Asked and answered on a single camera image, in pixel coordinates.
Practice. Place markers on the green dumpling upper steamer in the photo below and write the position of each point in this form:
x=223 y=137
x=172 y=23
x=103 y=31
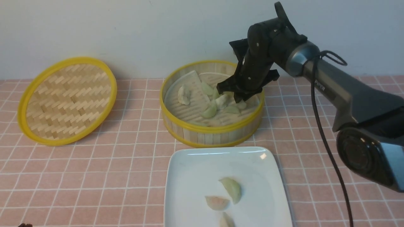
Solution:
x=207 y=89

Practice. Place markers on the white-green dumpling steamer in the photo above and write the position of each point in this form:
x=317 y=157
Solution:
x=222 y=101

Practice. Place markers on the bamboo steamer basket yellow rims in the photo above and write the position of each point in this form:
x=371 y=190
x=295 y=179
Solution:
x=198 y=136

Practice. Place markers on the green dumpling centre front steamer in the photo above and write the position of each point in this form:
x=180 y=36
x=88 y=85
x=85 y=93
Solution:
x=210 y=111

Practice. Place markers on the pale dumpling left in steamer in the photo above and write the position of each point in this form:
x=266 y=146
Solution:
x=183 y=95

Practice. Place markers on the woven bamboo steamer lid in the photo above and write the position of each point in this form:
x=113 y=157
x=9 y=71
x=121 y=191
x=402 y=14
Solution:
x=67 y=101

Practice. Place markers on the green dumpling right front steamer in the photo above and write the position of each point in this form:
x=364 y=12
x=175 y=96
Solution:
x=232 y=109

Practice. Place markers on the pink tablecloth with white grid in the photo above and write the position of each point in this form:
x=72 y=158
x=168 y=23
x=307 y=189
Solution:
x=116 y=176

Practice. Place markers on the pale green dumpling on plate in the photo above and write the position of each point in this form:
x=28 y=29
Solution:
x=233 y=188

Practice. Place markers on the pale dumpling at plate edge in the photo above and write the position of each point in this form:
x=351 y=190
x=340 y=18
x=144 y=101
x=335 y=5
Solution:
x=226 y=221

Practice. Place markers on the white square plate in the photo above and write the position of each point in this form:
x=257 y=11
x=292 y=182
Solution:
x=194 y=173

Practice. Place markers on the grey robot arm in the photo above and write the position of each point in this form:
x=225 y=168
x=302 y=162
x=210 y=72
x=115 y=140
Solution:
x=369 y=122

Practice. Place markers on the pinkish dumpling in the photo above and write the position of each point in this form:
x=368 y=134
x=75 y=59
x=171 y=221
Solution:
x=217 y=203

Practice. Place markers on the green dumpling steamer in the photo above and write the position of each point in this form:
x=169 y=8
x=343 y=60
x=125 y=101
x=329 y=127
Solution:
x=207 y=89
x=210 y=111
x=232 y=109

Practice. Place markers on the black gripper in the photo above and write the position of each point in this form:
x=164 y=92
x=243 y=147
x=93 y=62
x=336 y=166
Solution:
x=267 y=43

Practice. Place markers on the dark object at bottom left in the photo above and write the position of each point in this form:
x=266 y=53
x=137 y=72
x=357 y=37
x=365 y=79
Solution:
x=25 y=225

